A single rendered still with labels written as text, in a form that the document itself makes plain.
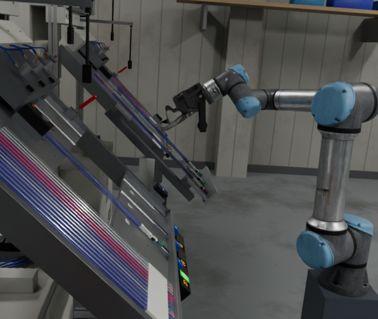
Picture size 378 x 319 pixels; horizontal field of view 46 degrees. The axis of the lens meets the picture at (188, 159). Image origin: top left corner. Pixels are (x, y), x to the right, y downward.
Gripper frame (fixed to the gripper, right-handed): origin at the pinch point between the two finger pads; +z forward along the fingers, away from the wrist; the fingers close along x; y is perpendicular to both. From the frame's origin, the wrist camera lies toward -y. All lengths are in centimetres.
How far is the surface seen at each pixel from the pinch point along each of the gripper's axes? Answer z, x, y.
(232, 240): 10, -115, -110
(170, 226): 10.7, 34.6, -20.8
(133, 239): 15, 60, -9
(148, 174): 15.1, -8.0, -14.1
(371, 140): -152, -279, -172
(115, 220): 16, 60, -3
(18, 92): 18, 57, 33
